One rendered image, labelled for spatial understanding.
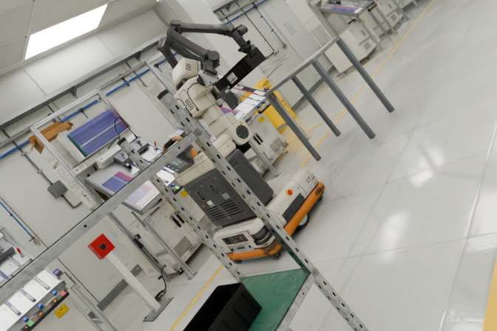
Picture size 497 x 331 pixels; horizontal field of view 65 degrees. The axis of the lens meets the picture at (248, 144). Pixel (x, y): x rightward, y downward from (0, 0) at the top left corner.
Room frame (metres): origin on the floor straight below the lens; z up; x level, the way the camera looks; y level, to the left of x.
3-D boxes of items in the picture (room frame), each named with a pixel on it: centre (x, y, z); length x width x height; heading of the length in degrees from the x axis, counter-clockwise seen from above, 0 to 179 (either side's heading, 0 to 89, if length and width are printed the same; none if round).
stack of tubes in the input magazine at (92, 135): (3.92, 1.06, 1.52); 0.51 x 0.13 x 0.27; 130
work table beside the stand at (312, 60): (3.44, -0.78, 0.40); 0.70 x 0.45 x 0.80; 36
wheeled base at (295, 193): (2.73, 0.21, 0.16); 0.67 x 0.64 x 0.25; 126
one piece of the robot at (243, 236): (2.52, 0.46, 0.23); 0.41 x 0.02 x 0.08; 36
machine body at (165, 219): (3.97, 1.19, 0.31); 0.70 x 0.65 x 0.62; 130
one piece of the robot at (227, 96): (2.90, -0.03, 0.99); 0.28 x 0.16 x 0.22; 36
